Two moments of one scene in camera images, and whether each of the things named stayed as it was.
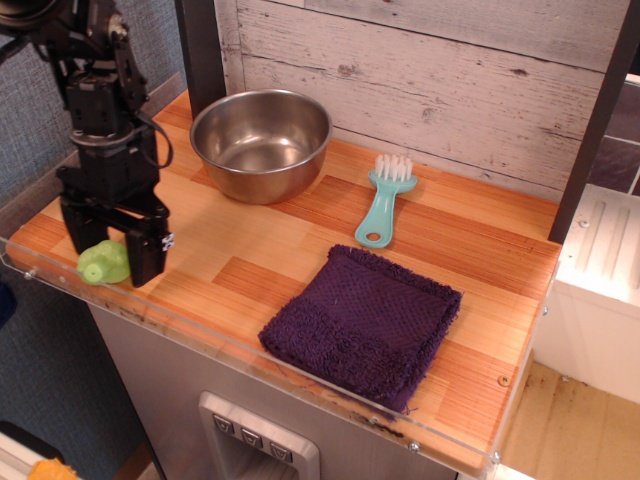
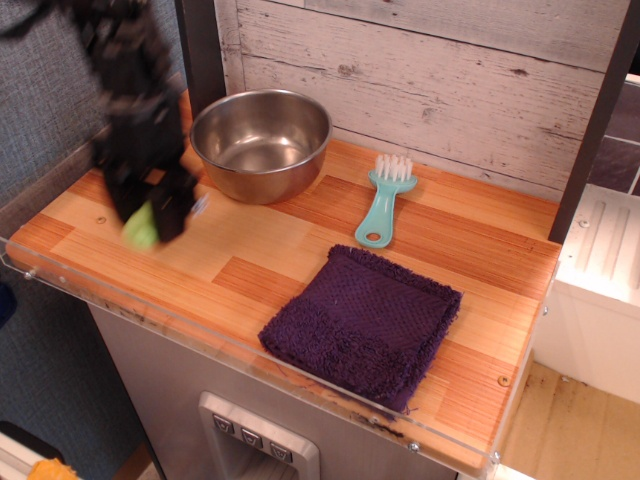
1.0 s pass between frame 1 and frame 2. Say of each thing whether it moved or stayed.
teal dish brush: stayed
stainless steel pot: stayed
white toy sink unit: stayed
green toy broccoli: moved
